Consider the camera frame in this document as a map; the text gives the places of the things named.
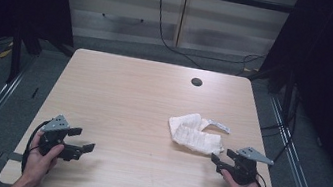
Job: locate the black metal stand leg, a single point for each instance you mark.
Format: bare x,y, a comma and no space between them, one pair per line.
288,96
15,56

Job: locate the grey tape piece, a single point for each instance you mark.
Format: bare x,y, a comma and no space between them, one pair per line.
16,157

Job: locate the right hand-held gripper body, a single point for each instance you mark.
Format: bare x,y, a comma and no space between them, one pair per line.
245,170

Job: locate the yellow floor object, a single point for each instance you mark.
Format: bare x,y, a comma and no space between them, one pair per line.
5,51

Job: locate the person's left hand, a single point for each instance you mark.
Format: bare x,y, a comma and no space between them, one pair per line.
37,164

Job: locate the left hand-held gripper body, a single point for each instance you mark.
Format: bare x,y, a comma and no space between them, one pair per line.
55,123

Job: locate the small black floor item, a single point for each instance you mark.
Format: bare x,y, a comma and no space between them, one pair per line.
35,93

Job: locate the white cloth towel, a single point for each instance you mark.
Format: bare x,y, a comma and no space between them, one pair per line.
193,135

